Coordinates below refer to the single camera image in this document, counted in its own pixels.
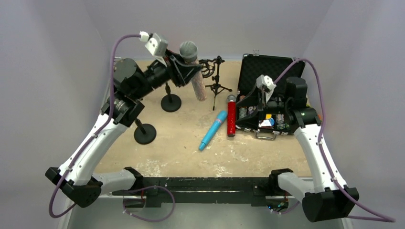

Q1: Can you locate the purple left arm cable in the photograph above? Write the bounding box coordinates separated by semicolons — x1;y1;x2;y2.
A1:
48;34;143;219

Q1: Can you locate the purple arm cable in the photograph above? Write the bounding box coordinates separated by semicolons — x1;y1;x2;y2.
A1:
48;34;143;219
273;58;396;223

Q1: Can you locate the rhinestone silver microphone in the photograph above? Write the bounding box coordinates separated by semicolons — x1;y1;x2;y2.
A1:
179;41;208;102

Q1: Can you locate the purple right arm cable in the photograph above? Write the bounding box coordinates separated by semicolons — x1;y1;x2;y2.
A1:
273;58;396;223

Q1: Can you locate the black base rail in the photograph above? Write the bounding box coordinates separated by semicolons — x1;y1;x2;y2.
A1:
112;175;291;208

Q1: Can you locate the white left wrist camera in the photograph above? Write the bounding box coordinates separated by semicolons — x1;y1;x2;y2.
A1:
139;31;168;67

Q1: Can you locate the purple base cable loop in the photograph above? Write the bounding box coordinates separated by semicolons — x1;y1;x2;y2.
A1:
122;187;175;223

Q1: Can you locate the blue toy microphone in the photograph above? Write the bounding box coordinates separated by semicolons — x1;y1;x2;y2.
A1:
198;110;228;151

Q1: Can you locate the black tripod shock mount stand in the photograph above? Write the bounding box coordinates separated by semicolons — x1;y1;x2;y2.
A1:
199;55;233;111

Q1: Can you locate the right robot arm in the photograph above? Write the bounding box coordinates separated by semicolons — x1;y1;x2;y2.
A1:
236;75;359;222

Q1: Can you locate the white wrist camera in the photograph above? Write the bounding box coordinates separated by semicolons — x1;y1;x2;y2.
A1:
256;75;276;104
139;31;168;67

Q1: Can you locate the red glitter microphone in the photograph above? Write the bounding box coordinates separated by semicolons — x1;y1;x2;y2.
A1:
227;94;236;137

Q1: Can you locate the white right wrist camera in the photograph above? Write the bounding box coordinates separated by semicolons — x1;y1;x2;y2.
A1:
256;75;276;104

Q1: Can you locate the black poker chip case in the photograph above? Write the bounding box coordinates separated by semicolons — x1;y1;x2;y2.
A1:
235;54;306;140

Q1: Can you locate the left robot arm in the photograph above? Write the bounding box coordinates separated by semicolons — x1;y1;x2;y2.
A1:
45;50;201;208

